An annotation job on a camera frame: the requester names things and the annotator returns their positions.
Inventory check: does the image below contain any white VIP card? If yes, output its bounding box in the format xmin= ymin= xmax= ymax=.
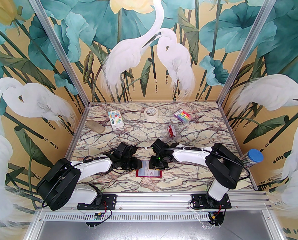
xmin=141 ymin=162 xmax=152 ymax=176

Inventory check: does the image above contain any red leather card holder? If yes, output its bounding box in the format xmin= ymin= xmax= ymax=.
xmin=136 ymin=160 xmax=163 ymax=178

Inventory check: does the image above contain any clear plastic card box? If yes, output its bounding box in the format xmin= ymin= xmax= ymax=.
xmin=162 ymin=124 xmax=177 ymax=142

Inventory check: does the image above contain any cartoon print tissue pack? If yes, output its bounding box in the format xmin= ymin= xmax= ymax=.
xmin=108 ymin=110 xmax=124 ymax=130

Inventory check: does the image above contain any white masking tape roll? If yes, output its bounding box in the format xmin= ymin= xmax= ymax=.
xmin=144 ymin=107 xmax=160 ymax=121

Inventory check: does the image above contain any beige oval felt pad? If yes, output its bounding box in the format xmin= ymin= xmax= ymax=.
xmin=86 ymin=120 xmax=106 ymax=134

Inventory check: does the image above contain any rainbow coloured pen pack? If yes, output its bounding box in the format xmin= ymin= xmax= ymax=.
xmin=173 ymin=109 xmax=191 ymax=123

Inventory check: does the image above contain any grey metal base sheet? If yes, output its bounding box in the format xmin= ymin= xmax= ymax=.
xmin=26 ymin=220 xmax=283 ymax=240

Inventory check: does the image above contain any clear pen tube blue cap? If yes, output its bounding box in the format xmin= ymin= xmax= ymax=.
xmin=235 ymin=149 xmax=264 ymax=170

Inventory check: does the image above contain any aluminium front rail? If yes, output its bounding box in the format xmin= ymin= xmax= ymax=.
xmin=35 ymin=193 xmax=274 ymax=213

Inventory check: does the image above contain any red black power cable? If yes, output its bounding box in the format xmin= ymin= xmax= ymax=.
xmin=99 ymin=201 xmax=113 ymax=221

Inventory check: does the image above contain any aluminium side rail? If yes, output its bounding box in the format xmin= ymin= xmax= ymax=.
xmin=64 ymin=103 xmax=90 ymax=161
xmin=218 ymin=103 xmax=259 ymax=191

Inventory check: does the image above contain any perforated metal cable duct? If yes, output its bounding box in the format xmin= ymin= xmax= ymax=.
xmin=38 ymin=213 xmax=226 ymax=222

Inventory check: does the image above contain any aluminium frame post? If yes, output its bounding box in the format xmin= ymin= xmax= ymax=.
xmin=218 ymin=0 xmax=285 ymax=106
xmin=21 ymin=0 xmax=90 ymax=105

